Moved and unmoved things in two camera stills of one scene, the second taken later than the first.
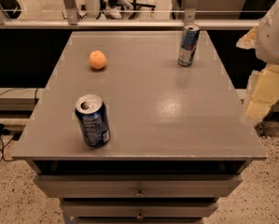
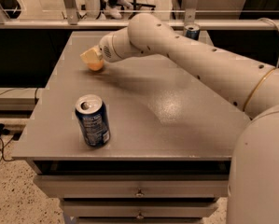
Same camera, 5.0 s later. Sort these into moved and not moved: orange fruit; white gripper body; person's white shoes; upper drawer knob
Moved: white gripper body
Not moved: orange fruit; upper drawer knob; person's white shoes
